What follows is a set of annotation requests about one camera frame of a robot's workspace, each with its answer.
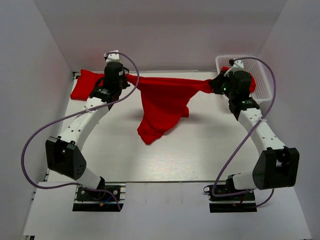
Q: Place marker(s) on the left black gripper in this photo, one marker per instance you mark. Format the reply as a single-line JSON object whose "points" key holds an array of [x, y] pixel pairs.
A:
{"points": [[125, 83]]}

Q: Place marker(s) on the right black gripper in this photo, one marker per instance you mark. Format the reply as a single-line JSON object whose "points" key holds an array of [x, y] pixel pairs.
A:
{"points": [[216, 82]]}

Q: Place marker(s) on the red t shirt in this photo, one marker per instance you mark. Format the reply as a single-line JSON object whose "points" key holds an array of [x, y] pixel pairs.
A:
{"points": [[85, 85], [164, 102], [252, 85]]}

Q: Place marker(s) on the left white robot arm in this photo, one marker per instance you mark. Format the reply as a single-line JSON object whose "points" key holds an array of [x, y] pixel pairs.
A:
{"points": [[63, 153]]}

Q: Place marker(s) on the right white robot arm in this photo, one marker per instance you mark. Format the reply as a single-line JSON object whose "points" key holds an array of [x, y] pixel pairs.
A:
{"points": [[277, 165]]}

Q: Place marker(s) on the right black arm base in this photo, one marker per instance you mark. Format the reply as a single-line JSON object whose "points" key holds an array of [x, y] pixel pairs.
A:
{"points": [[243, 203]]}

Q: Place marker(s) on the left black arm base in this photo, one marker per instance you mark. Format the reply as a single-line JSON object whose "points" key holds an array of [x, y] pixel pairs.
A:
{"points": [[90, 201]]}

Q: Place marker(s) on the red t shirt in basket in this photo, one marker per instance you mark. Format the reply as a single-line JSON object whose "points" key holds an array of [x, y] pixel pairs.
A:
{"points": [[252, 85]]}

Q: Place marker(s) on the folded red t shirt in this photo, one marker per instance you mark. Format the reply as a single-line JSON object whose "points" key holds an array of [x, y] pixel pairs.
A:
{"points": [[85, 85]]}

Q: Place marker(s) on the white plastic basket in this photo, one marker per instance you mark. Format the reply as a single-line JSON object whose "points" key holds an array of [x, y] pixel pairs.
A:
{"points": [[262, 92]]}

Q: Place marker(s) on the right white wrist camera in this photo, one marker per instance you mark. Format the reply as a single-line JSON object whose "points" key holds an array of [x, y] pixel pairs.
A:
{"points": [[236, 65]]}

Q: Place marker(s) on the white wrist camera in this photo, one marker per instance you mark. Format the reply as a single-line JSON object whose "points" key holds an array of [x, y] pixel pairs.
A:
{"points": [[112, 56], [236, 65]]}

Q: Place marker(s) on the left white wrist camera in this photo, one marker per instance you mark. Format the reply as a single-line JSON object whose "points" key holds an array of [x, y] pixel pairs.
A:
{"points": [[112, 56]]}

